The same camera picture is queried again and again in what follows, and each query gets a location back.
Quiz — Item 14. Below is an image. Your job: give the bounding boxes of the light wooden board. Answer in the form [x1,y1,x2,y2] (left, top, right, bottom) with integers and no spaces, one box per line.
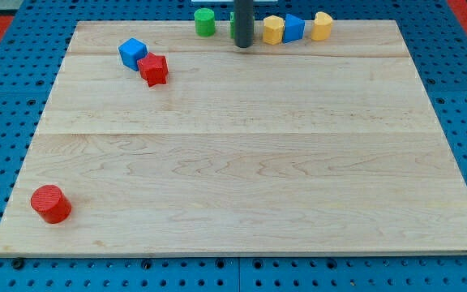
[0,20,467,258]

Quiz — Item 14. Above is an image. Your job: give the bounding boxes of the green block behind rod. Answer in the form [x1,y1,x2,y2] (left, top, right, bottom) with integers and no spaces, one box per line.
[229,11,235,39]

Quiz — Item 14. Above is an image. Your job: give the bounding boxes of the red star block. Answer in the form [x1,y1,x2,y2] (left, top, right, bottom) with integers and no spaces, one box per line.
[137,53,169,87]

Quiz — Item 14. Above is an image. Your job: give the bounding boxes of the green cylinder block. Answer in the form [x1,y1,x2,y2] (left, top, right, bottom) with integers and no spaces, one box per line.
[194,8,216,37]

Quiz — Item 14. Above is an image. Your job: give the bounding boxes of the blue triangle block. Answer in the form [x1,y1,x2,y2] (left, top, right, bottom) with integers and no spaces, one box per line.
[283,14,306,43]

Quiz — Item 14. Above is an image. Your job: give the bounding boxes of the blue cube block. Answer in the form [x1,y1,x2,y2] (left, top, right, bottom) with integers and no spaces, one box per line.
[118,38,148,71]

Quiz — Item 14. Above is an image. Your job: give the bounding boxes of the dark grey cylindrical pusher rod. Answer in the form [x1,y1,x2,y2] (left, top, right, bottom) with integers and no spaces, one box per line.
[233,0,254,49]

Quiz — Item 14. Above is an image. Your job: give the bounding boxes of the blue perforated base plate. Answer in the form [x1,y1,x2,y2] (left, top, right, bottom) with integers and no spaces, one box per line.
[0,0,467,291]

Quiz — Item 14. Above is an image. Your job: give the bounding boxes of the red cylinder block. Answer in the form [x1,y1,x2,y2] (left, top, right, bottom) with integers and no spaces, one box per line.
[30,185,72,224]

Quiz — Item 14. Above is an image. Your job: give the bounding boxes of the yellow hexagon block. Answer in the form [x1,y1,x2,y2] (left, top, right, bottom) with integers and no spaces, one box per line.
[263,15,285,45]

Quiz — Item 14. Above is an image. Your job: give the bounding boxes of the yellow heart block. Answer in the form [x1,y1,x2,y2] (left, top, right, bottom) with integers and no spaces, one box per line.
[311,11,333,41]

